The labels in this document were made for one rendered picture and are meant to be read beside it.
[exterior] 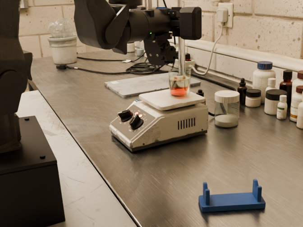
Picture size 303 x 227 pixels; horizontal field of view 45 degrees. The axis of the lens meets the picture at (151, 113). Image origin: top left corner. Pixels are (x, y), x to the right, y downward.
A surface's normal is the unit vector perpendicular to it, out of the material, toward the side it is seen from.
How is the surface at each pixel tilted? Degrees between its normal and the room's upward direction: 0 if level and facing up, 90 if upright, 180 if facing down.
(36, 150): 4
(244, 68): 90
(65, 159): 0
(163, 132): 90
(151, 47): 108
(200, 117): 90
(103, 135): 0
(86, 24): 99
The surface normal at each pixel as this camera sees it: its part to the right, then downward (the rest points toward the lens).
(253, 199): -0.04, -0.94
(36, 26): 0.43, 0.28
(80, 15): -0.69, 0.41
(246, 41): -0.90, 0.18
